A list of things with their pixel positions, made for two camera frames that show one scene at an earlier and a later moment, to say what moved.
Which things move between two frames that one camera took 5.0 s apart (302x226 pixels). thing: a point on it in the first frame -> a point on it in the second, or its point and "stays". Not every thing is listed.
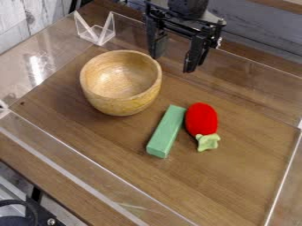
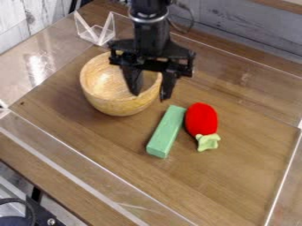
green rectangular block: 165,132 stays
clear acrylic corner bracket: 96,33 stays
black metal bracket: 37,215 stays
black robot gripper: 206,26 -> 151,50
